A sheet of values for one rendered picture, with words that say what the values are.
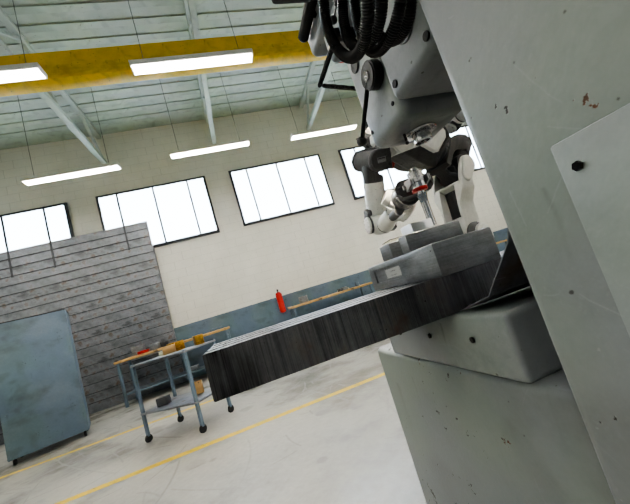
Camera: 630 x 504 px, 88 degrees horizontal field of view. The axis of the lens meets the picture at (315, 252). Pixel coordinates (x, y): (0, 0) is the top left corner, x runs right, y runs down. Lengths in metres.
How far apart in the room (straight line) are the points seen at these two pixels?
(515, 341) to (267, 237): 8.01
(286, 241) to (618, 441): 8.20
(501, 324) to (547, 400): 0.13
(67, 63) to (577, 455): 6.17
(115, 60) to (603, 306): 5.95
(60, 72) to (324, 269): 6.22
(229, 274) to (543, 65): 8.06
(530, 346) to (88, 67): 5.92
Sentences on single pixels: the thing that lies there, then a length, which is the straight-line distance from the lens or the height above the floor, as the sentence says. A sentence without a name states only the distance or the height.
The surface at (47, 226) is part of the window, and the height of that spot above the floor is 4.16.
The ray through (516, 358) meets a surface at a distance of 0.66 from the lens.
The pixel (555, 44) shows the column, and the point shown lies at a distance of 0.43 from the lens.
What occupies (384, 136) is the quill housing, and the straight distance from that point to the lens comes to 0.95.
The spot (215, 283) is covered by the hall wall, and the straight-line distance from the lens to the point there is 8.29.
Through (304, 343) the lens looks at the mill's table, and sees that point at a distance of 0.62.
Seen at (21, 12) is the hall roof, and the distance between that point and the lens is 7.37.
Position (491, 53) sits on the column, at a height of 1.18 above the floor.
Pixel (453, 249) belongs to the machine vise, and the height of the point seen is 0.98.
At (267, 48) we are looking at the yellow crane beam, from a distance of 6.12.
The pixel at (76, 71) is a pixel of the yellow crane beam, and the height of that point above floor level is 4.81.
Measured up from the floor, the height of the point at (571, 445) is 0.65.
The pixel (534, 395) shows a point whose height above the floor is 0.72.
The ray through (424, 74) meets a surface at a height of 1.34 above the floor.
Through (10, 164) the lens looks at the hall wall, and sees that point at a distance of 10.35.
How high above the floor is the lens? 0.98
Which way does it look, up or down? 7 degrees up
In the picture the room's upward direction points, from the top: 17 degrees counter-clockwise
